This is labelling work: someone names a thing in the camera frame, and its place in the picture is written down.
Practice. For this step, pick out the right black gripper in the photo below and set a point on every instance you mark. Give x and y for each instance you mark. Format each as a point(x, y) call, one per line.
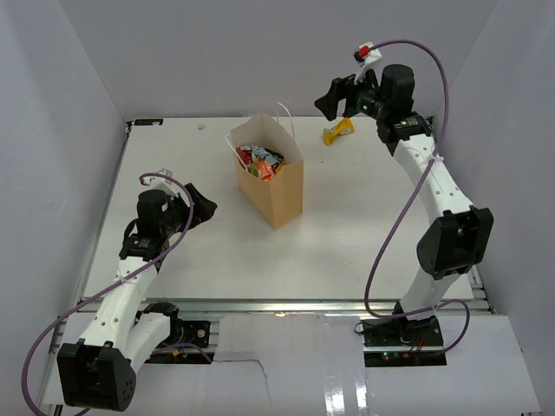
point(340, 89)

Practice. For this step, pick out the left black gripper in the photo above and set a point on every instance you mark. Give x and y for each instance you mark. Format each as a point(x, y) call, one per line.
point(204, 208)

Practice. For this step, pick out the small yellow candy wrapper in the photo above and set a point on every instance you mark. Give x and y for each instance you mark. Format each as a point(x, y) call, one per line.
point(344, 127)

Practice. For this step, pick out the small magenta wrapper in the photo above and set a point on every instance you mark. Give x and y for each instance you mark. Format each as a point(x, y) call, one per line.
point(244, 154)

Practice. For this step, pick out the orange fruit candy bag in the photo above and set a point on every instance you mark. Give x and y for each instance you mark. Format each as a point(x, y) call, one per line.
point(263, 170)

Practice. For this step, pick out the silver wrapper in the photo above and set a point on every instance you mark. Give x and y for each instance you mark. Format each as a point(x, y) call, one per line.
point(256, 152)

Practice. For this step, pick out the purple M&M's packet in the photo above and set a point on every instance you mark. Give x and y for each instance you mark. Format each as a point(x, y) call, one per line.
point(273, 159)

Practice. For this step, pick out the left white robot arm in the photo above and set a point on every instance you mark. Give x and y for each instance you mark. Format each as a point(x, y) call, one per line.
point(99, 370)

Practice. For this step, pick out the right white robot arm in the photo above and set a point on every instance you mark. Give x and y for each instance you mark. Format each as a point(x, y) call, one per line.
point(458, 231)

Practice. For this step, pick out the brown paper bag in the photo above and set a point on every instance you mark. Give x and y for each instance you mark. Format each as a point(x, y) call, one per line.
point(281, 199)

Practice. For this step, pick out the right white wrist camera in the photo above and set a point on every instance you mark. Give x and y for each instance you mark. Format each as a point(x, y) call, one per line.
point(367, 56)

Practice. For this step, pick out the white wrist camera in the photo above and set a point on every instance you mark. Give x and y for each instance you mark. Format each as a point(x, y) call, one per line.
point(161, 181)
point(367, 56)

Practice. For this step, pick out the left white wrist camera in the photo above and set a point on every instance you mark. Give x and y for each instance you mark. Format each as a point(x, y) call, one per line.
point(161, 181)

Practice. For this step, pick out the aluminium front rail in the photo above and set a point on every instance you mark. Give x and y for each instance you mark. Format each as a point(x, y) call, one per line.
point(271, 306)

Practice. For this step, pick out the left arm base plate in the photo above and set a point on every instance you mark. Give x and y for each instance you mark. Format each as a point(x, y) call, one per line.
point(193, 332)

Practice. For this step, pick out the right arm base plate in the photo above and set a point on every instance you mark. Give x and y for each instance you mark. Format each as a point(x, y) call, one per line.
point(395, 343)

